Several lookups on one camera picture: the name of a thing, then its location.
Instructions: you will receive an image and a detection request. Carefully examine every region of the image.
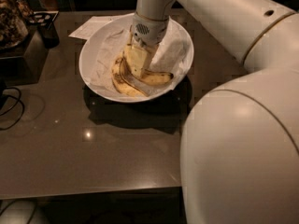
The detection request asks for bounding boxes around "black cable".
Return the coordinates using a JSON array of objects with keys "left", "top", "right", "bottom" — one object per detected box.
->
[{"left": 0, "top": 86, "right": 26, "bottom": 132}]

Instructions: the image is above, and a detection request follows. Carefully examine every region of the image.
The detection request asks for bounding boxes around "white paper sheet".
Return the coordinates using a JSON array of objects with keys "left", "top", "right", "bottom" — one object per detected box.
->
[{"left": 69, "top": 15, "right": 122, "bottom": 40}]

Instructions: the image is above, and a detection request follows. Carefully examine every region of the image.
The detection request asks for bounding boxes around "white bowl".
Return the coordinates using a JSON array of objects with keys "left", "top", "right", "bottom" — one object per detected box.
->
[{"left": 78, "top": 12, "right": 194, "bottom": 104}]

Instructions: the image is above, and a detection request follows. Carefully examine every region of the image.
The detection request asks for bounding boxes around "glass jar with snacks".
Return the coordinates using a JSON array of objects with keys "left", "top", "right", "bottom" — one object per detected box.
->
[{"left": 0, "top": 0, "right": 29, "bottom": 50}]

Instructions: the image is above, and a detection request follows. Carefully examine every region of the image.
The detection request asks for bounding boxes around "white paper napkin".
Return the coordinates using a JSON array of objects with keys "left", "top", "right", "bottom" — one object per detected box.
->
[{"left": 88, "top": 19, "right": 191, "bottom": 99}]

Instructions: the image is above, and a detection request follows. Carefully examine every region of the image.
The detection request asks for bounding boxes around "dark box stand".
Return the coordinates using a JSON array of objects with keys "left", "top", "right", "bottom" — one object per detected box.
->
[{"left": 0, "top": 26, "right": 49, "bottom": 86}]

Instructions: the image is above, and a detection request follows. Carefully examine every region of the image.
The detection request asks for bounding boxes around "yellow banana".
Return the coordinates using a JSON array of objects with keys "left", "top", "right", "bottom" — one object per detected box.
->
[
  {"left": 111, "top": 57, "right": 147, "bottom": 97},
  {"left": 122, "top": 28, "right": 175, "bottom": 87}
]

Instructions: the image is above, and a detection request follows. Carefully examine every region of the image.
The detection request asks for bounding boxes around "black cup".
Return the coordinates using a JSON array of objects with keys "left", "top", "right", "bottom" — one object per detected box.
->
[{"left": 37, "top": 23, "right": 60, "bottom": 49}]

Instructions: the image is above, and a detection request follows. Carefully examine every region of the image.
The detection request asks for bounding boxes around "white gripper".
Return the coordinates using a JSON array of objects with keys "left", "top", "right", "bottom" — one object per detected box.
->
[{"left": 128, "top": 13, "right": 169, "bottom": 77}]

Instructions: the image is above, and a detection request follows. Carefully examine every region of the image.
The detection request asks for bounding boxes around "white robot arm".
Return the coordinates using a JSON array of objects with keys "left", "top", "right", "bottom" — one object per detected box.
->
[{"left": 133, "top": 0, "right": 299, "bottom": 224}]

